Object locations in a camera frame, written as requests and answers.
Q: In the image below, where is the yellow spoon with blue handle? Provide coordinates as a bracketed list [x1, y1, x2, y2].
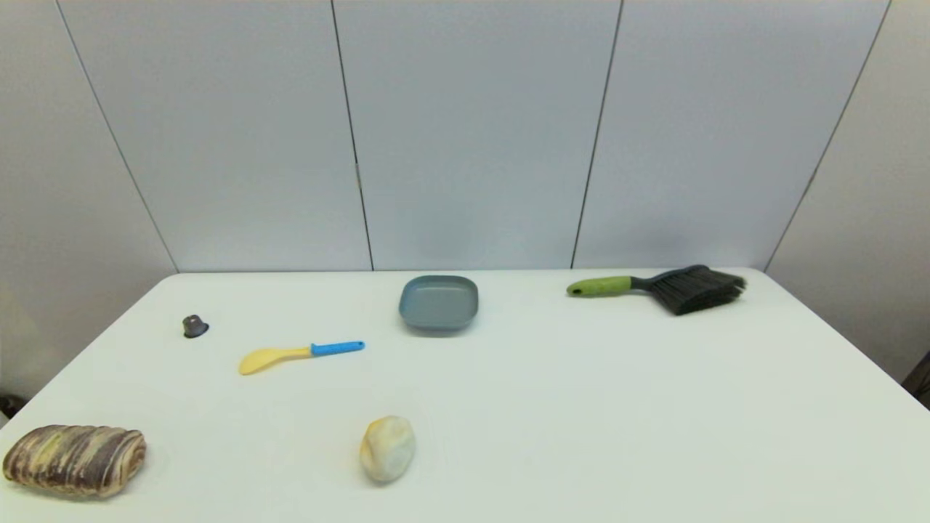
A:
[238, 340, 366, 376]

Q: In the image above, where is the grey-blue square plate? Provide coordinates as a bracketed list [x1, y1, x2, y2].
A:
[398, 275, 480, 333]

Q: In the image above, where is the cream and yellow bun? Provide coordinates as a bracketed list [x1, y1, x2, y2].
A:
[360, 415, 416, 483]

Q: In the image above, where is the brown striped bread loaf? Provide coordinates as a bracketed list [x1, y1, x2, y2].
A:
[2, 424, 147, 499]

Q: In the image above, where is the brown object beside table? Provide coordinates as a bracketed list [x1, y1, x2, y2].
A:
[903, 352, 930, 409]

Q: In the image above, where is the green-handled black bristle brush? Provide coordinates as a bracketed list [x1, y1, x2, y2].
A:
[567, 264, 748, 316]

